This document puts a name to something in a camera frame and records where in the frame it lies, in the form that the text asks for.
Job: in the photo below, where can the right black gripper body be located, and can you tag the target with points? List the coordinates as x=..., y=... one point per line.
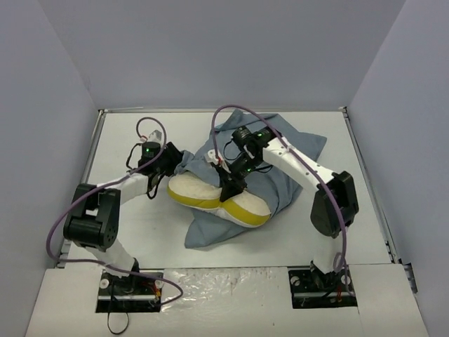
x=231, y=182

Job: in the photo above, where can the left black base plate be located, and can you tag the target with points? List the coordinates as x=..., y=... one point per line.
x=130, y=294

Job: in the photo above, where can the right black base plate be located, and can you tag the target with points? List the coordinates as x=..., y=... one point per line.
x=310, y=289

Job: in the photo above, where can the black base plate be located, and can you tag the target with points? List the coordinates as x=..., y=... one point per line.
x=130, y=294
x=310, y=289

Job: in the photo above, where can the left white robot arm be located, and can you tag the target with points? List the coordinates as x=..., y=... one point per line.
x=93, y=223

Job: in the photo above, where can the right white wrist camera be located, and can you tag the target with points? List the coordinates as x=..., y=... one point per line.
x=214, y=157

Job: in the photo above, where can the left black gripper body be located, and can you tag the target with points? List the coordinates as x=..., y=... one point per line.
x=175, y=156

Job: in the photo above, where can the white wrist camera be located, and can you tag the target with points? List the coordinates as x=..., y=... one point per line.
x=214, y=157
x=155, y=136

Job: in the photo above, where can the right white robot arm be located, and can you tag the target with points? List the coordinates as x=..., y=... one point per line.
x=335, y=202

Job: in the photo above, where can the cream white pillow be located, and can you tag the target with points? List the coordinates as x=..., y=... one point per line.
x=245, y=209

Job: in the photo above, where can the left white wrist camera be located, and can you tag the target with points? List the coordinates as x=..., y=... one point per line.
x=155, y=136

